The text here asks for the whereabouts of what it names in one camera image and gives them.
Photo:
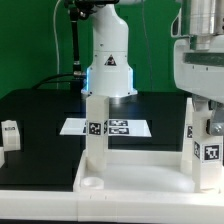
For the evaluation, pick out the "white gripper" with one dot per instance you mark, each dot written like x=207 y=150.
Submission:
x=198 y=61

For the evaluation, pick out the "white desk tabletop tray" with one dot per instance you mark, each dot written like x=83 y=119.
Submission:
x=131 y=170

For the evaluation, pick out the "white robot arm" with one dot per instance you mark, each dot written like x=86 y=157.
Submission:
x=109 y=74

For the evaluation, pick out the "white marker sheet with tags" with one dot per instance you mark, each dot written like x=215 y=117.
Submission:
x=117 y=127

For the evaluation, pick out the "white front fence bar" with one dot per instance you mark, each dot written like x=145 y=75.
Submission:
x=115 y=206

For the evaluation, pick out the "white left fence piece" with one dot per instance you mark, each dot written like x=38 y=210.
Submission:
x=2 y=158

